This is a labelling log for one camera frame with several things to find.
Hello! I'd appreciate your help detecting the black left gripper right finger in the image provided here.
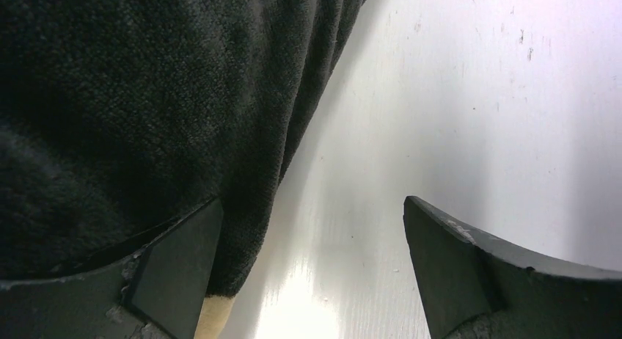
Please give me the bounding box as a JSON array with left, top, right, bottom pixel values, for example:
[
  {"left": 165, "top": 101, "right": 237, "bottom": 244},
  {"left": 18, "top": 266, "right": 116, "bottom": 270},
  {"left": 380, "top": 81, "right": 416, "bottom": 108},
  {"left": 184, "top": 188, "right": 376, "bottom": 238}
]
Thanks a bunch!
[{"left": 403, "top": 197, "right": 621, "bottom": 338}]

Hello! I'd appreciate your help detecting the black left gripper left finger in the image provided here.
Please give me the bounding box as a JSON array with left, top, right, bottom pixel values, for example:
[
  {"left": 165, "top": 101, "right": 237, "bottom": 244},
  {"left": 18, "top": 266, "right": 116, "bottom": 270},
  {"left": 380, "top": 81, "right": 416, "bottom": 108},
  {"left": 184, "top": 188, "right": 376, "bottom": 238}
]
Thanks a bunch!
[{"left": 1, "top": 199, "right": 223, "bottom": 338}]

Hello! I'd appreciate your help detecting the red-framed whiteboard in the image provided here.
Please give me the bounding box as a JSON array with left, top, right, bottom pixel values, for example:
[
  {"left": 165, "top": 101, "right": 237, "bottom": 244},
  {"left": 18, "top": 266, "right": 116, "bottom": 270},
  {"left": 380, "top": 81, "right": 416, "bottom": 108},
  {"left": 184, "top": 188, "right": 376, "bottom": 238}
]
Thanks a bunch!
[{"left": 222, "top": 0, "right": 621, "bottom": 338}]

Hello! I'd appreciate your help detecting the black floral blanket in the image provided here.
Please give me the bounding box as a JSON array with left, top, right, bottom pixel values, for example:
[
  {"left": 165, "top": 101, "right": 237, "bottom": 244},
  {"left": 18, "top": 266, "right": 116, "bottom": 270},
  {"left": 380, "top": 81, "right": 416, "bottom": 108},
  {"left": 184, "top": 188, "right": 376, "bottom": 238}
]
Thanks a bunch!
[{"left": 1, "top": 0, "right": 366, "bottom": 298}]

